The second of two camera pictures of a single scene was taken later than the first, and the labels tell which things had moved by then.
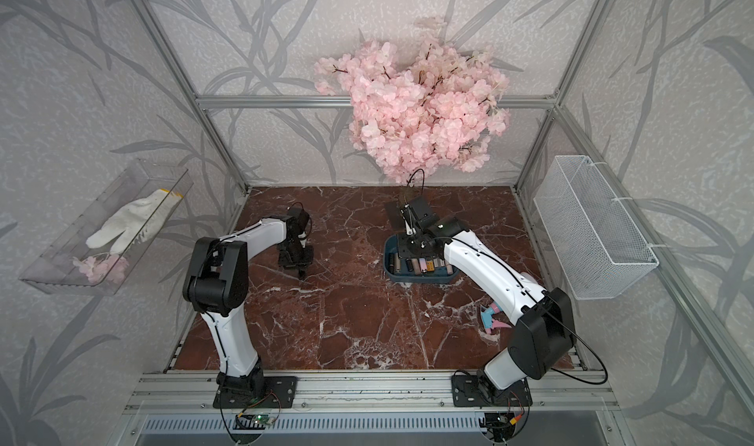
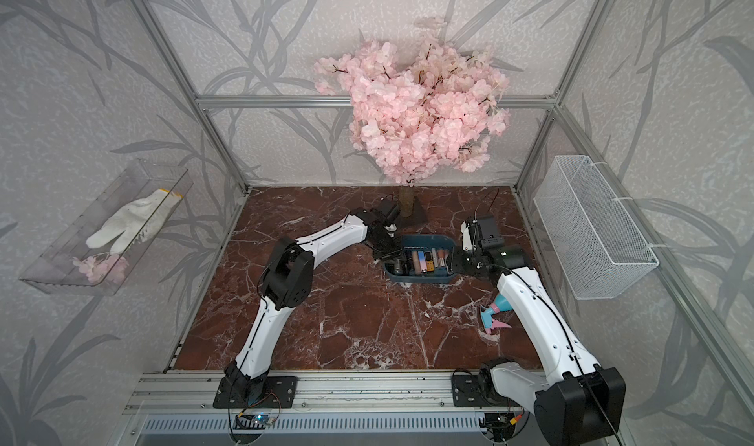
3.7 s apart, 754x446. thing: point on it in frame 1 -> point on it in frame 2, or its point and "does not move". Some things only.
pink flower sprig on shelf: [102, 266] does not move
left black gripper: [308, 259] -> [399, 250]
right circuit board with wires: [500, 425] does not move
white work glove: [135, 222] does not move
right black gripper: [403, 250] -> [458, 267]
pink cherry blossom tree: [436, 108] does not move
